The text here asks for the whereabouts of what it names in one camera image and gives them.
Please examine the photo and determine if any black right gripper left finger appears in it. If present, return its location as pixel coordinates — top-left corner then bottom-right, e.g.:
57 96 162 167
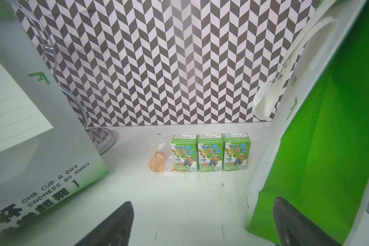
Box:
75 202 134 246

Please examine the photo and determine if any chrome wire glass rack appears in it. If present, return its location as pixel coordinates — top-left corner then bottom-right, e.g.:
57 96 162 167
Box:
8 0 116 155

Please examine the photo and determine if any right green juice box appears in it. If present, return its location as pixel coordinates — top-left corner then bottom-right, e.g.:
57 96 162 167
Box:
222 132 251 171

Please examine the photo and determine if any green juice box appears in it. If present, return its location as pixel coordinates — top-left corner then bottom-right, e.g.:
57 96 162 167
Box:
197 133 224 172
222 132 251 171
171 134 198 172

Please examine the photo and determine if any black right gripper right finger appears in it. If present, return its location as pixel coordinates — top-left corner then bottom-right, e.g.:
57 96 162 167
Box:
273 197 340 246

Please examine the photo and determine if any left green juice box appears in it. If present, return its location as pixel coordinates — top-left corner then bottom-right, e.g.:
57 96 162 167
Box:
171 134 198 172

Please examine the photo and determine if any clear bag with snack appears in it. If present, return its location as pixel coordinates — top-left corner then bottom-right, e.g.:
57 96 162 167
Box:
148 135 175 173

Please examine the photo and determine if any middle green juice box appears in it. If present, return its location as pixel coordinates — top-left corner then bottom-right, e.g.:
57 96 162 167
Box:
197 133 224 172

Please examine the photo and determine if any green white takeout bag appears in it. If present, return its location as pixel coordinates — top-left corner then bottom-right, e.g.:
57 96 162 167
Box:
0 1 108 240

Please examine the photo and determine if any green white bag with handles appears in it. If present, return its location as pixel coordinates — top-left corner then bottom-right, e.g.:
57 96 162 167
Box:
245 1 369 245

